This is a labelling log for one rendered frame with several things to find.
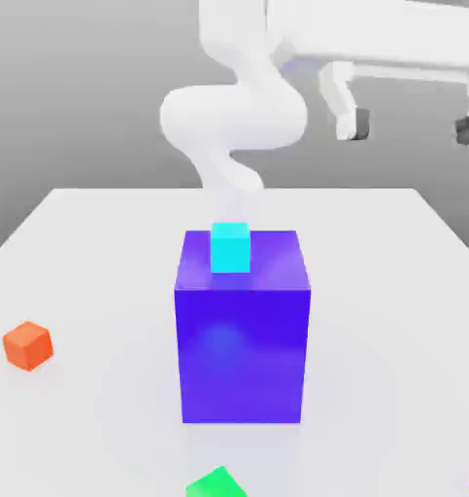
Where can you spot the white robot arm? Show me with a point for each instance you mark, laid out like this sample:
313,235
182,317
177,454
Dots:
234,116

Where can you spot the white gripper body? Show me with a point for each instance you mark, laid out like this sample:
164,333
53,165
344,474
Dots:
381,35

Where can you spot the small green cube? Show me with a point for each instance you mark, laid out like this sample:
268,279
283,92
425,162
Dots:
214,485

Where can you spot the small orange cube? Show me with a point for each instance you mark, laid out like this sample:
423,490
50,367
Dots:
27,346

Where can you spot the small cyan cube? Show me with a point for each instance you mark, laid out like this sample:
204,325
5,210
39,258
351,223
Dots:
230,252

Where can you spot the large purple box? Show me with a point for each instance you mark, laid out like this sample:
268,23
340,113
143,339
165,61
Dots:
241,349

